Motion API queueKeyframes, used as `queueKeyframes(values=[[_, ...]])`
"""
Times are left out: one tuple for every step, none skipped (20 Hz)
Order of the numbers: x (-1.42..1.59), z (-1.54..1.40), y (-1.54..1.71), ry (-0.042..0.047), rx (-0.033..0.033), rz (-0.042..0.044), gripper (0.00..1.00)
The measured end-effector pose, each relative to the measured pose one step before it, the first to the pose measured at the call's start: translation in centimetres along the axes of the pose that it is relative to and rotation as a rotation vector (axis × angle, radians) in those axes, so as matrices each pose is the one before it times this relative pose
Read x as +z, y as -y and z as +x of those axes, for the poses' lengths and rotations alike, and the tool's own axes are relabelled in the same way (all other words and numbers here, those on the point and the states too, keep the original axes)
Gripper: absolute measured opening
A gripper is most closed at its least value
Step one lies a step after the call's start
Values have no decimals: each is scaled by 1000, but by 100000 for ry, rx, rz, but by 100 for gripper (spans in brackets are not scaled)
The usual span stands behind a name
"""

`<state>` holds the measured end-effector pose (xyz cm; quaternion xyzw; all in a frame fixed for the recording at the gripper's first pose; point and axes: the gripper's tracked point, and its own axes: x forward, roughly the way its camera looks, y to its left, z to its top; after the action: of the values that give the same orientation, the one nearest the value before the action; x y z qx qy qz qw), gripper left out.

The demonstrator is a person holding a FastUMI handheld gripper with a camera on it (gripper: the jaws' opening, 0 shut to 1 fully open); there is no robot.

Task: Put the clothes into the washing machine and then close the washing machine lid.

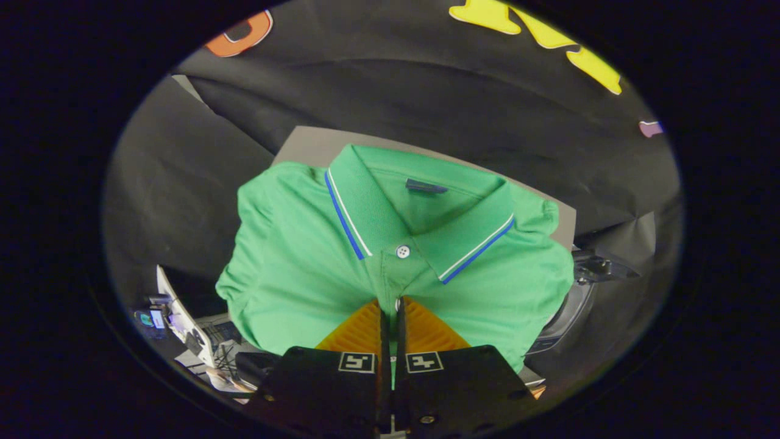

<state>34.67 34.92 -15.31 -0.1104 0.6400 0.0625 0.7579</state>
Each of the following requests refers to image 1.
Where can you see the white panel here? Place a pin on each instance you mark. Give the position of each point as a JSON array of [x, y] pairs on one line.
[[177, 311]]

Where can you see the grey washing machine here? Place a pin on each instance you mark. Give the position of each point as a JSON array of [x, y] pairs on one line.
[[570, 311]]

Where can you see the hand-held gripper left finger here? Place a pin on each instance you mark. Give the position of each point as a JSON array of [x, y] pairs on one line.
[[329, 390]]

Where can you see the green polo shirt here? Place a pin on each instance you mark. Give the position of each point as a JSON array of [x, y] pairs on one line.
[[292, 262]]

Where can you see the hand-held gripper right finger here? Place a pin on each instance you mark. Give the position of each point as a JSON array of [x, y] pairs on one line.
[[457, 390]]

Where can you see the grey box stand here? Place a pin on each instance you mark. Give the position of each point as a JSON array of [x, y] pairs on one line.
[[304, 146]]

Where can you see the small lit device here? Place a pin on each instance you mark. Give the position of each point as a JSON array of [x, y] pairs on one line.
[[155, 317]]

